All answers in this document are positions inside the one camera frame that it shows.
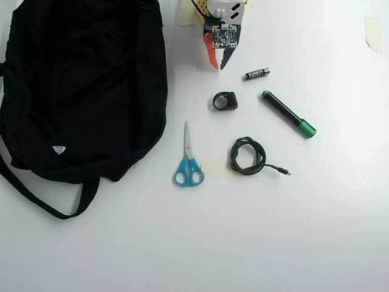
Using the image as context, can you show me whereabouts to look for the navy gripper finger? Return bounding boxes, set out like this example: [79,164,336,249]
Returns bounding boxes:
[220,47,236,71]

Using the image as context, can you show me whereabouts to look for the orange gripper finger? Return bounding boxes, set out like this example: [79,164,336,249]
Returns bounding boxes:
[202,32,220,71]

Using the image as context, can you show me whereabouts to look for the white and navy gripper body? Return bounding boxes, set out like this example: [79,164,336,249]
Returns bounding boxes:
[202,0,247,49]

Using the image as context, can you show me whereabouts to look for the green and black marker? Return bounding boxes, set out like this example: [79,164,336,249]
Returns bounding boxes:
[260,89,317,140]

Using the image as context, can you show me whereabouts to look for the yellow perforated robot base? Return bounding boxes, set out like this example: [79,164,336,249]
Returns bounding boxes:
[193,0,211,24]

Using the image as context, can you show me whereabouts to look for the black fabric bag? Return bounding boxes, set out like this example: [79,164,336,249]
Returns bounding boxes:
[0,0,169,220]

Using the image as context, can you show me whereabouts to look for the black AAA battery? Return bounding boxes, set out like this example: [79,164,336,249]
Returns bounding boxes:
[243,68,271,82]

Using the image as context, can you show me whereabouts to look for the bare camera circuit board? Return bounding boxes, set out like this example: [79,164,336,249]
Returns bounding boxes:
[212,25,238,49]

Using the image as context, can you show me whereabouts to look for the black plastic ring clamp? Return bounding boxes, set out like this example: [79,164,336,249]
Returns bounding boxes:
[208,91,239,112]

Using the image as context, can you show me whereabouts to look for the blue handled scissors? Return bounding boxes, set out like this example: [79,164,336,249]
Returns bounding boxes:
[173,120,205,187]

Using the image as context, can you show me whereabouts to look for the black coiled USB cable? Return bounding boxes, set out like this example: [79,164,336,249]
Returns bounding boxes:
[229,136,292,177]

